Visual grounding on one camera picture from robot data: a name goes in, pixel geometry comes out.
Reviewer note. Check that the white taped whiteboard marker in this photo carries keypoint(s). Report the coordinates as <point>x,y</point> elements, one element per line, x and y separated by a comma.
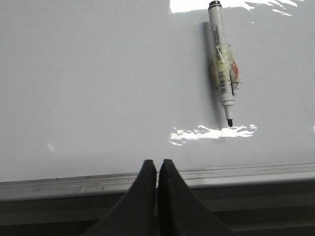
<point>224,67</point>

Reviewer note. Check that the white whiteboard with aluminium frame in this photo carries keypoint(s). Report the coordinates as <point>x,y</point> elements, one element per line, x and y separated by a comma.
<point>89,89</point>

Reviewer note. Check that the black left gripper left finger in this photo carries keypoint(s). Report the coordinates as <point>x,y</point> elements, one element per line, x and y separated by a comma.
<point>133,214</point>

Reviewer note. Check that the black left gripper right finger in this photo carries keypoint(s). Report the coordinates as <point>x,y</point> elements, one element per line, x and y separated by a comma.
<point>180,212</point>

